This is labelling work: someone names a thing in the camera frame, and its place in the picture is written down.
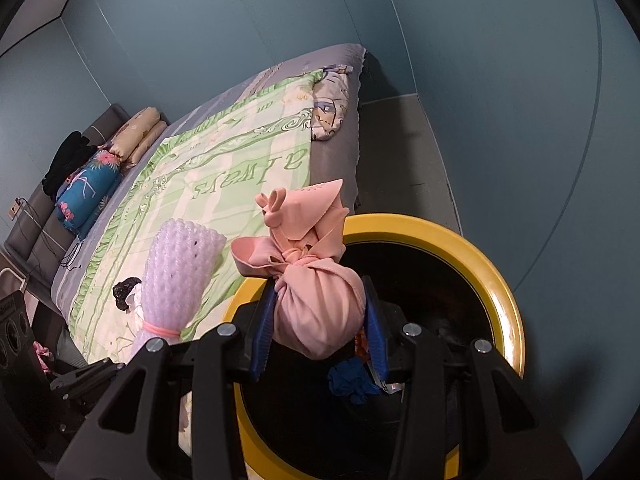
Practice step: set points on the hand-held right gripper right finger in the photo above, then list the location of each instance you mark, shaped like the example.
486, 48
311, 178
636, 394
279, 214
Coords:
375, 345

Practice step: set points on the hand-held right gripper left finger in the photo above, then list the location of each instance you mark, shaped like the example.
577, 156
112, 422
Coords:
264, 340

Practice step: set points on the pink knotted cloth bundle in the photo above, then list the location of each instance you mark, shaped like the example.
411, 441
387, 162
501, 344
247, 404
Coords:
310, 305

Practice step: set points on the purple foam fruit net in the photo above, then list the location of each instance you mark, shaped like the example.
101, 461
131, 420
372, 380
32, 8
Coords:
175, 270

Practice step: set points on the yellow-rimmed black trash bin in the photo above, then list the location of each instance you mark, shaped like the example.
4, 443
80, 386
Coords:
475, 260

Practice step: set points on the red orange snack wrapper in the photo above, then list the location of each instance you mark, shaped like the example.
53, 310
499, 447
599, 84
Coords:
361, 347

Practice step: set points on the blue crumpled glove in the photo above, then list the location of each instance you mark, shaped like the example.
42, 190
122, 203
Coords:
350, 380

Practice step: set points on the black box with round holes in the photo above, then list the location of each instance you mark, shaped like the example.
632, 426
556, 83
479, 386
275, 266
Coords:
12, 335

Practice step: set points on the small black plastic bag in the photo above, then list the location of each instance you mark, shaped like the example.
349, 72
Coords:
125, 292

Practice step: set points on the grey padded headboard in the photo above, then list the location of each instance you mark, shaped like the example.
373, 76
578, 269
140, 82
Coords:
30, 245

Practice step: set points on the green printed blanket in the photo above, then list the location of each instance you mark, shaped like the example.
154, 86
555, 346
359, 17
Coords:
225, 170

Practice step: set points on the blue floral folded quilt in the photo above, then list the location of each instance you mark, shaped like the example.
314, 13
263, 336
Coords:
85, 195

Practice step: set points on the black clothes pile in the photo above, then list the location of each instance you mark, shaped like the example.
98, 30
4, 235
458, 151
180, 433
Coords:
67, 160

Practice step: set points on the cartoon print cloth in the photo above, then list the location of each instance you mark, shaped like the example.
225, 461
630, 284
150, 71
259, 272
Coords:
327, 110

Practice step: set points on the beige stacked pillows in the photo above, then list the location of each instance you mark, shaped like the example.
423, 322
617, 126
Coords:
135, 135

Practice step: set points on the wall socket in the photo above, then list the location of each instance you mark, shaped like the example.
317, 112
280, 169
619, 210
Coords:
17, 208

